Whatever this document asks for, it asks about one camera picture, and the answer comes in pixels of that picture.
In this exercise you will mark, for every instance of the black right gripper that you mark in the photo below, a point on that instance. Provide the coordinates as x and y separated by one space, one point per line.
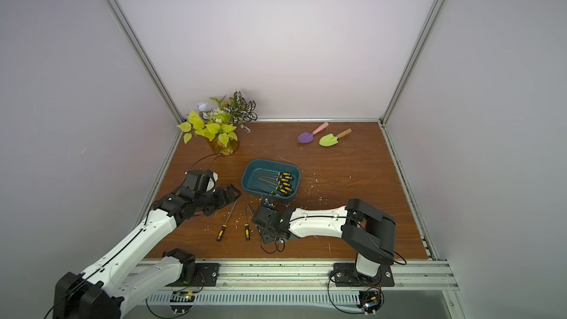
263 218

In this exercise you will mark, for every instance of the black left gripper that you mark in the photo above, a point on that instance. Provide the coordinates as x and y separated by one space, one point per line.
223 199

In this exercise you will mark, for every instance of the teal plastic storage box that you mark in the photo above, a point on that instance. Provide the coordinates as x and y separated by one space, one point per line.
249 178

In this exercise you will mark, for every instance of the eleventh needle file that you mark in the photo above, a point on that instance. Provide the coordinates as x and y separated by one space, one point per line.
275 174

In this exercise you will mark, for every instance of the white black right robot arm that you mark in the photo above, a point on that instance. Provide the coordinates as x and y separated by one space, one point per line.
366 229

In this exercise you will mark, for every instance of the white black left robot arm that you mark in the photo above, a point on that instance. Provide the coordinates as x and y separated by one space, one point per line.
105 289

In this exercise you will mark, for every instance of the potted green artificial plant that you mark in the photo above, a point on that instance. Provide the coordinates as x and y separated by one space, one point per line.
219 125

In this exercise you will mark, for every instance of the purple toy shovel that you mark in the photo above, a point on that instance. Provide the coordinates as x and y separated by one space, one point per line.
308 137

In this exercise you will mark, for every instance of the green toy shovel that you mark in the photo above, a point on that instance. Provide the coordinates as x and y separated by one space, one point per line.
331 139

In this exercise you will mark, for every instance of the left electronics board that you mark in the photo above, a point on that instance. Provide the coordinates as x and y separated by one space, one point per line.
181 302

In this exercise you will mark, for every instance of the electronics board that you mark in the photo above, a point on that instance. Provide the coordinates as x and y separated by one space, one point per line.
181 302
371 302

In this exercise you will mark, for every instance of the right electronics board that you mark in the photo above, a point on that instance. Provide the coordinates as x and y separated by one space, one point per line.
371 302

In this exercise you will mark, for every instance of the aluminium front rail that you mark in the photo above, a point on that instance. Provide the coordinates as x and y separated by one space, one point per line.
286 282

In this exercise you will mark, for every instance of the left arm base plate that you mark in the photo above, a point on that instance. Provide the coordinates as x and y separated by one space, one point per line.
198 274

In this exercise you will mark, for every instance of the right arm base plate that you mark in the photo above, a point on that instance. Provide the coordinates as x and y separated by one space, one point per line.
345 275

